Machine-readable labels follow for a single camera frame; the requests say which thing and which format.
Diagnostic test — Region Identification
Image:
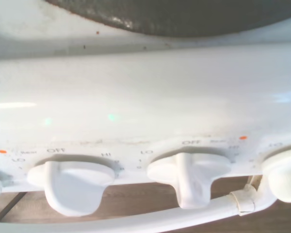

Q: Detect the black coil burner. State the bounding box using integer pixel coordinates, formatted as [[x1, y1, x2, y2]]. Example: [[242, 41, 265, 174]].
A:
[[44, 0, 291, 39]]

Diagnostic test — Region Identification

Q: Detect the white electric stove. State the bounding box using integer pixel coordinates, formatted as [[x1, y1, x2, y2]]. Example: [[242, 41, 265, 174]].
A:
[[0, 0, 291, 194]]

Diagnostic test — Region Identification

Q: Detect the white oven door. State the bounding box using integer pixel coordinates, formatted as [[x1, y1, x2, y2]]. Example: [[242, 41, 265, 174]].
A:
[[0, 174, 291, 233]]

